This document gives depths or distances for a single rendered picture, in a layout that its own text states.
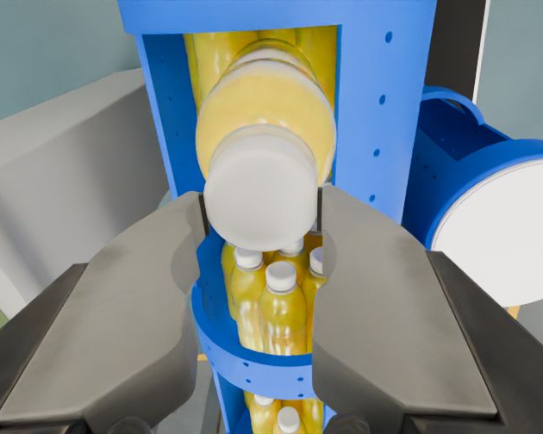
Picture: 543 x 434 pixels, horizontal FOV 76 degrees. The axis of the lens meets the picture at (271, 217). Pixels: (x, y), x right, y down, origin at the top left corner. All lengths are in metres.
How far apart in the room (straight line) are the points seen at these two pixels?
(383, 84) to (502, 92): 1.48
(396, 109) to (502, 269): 0.43
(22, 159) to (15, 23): 1.20
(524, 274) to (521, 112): 1.20
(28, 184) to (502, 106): 1.65
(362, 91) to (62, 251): 0.54
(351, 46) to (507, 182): 0.38
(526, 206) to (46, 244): 0.72
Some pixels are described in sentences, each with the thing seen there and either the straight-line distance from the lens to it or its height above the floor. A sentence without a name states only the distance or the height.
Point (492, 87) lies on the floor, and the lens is 1.73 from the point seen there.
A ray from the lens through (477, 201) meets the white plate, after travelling 0.58.
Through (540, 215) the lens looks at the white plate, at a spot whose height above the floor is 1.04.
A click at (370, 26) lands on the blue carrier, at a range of 0.27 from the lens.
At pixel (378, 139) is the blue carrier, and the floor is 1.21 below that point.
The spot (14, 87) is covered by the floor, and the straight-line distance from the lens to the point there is 1.87.
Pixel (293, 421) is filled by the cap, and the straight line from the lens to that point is 0.71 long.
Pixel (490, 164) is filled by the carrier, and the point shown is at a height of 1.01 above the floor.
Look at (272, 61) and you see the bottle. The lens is 0.17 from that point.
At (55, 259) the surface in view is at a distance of 0.66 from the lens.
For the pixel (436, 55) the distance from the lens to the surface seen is 1.45.
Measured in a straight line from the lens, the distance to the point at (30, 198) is 0.63.
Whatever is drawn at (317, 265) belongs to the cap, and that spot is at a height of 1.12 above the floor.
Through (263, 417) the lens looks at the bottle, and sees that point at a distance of 0.76.
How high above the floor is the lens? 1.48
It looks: 59 degrees down
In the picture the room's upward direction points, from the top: 177 degrees counter-clockwise
